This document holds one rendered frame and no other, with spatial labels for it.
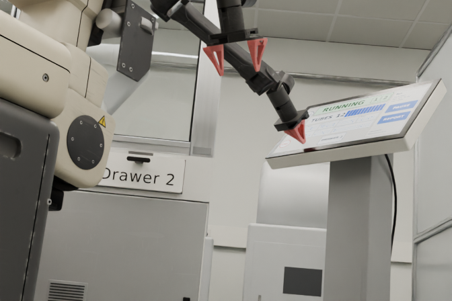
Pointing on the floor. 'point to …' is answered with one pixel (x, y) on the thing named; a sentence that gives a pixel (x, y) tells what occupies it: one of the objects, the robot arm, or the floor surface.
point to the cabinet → (122, 249)
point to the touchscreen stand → (359, 230)
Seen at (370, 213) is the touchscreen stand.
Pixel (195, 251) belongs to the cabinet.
